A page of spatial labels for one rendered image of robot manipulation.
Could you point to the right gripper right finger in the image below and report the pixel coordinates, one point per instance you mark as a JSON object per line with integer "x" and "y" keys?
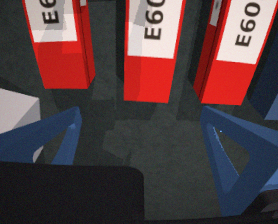
{"x": 260, "y": 173}

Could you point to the blue rectangular platform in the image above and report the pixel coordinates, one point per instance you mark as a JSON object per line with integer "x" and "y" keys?
{"x": 265, "y": 96}

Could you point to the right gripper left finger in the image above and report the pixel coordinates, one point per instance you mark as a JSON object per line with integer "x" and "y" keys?
{"x": 19, "y": 145}

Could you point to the red box with white label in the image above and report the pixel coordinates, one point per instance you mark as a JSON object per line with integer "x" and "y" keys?
{"x": 61, "y": 38}
{"x": 236, "y": 34}
{"x": 152, "y": 33}

